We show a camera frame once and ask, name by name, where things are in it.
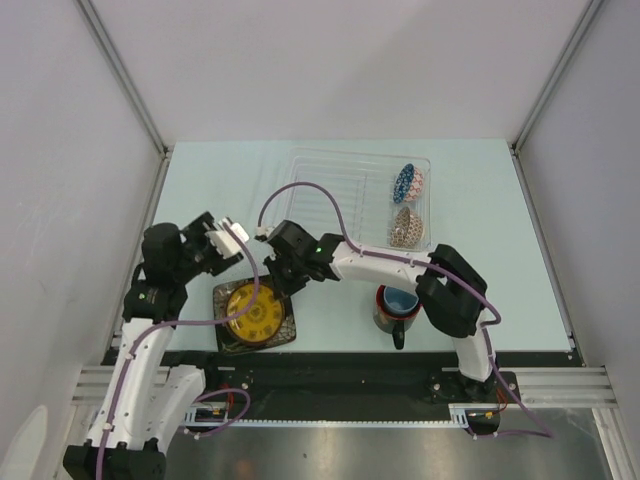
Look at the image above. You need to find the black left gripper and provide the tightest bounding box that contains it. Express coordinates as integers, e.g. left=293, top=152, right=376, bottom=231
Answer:
left=173, top=212, right=243, bottom=282

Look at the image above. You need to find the yellow round plate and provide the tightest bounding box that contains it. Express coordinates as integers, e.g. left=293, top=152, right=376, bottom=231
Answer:
left=225, top=283, right=285, bottom=346

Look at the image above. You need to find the black floral square plate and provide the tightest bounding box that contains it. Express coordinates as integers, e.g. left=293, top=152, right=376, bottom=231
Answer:
left=212, top=275, right=297, bottom=355

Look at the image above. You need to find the clear wire dish rack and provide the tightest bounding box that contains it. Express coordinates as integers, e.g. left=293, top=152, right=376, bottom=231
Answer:
left=287, top=147, right=431, bottom=251

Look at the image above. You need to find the brown lattice pattern bowl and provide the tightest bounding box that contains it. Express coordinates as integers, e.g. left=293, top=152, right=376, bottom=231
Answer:
left=390, top=207, right=425, bottom=249

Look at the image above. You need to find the blue triangle pattern bowl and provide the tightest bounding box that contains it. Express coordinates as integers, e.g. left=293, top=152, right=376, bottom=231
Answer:
left=392, top=163, right=426, bottom=204

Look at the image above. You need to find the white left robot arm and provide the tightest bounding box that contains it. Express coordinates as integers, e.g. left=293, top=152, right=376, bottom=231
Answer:
left=63, top=212, right=249, bottom=479

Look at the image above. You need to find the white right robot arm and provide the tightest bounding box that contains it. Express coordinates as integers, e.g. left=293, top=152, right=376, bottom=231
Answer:
left=256, top=220, right=498, bottom=401

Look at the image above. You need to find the black floral mug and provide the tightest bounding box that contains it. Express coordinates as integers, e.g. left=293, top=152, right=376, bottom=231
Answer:
left=373, top=285, right=421, bottom=350

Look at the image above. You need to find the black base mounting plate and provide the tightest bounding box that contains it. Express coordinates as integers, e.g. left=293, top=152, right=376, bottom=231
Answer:
left=99, top=349, right=584, bottom=424

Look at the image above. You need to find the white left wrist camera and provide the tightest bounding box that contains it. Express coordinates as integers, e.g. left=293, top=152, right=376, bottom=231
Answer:
left=206, top=217, right=250, bottom=259

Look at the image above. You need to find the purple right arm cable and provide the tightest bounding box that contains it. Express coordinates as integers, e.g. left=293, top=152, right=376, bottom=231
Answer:
left=255, top=180, right=554, bottom=440

